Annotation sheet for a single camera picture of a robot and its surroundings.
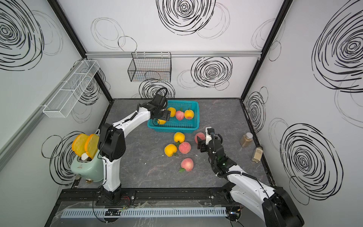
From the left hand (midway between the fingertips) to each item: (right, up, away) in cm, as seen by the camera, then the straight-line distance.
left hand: (163, 114), depth 96 cm
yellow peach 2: (+5, -21, -10) cm, 24 cm away
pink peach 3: (+25, -13, -3) cm, 29 cm away
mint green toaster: (-33, -26, -27) cm, 50 cm away
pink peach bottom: (+16, -28, -17) cm, 36 cm away
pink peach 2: (+15, -20, -10) cm, 27 cm away
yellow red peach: (+18, 0, +6) cm, 19 cm away
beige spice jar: (+59, -24, -11) cm, 65 cm away
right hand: (+26, -13, -14) cm, 32 cm away
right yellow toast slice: (-33, -15, -26) cm, 44 cm away
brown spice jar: (+53, -15, -9) cm, 56 cm away
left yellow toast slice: (-38, -14, -27) cm, 49 cm away
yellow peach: (-2, -6, +5) cm, 7 cm away
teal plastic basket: (+14, -3, +8) cm, 17 cm away
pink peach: (+11, -1, +6) cm, 12 cm away
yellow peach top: (+11, -14, -5) cm, 19 cm away
